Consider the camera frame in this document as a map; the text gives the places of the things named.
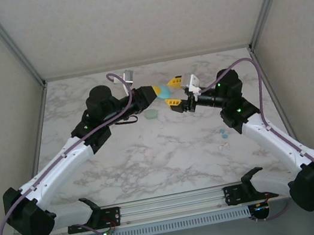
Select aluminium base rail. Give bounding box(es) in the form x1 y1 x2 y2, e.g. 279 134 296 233
99 173 293 230

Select white slotted cable duct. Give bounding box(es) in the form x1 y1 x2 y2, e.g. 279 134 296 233
79 205 252 235

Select aluminium frame rail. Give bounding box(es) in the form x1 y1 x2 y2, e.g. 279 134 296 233
0 82 75 235
43 43 252 85

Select thin black wire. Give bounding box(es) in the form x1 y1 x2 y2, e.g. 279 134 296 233
113 115 140 128

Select white earbud charging case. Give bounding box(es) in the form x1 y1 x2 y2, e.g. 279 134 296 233
144 108 160 121

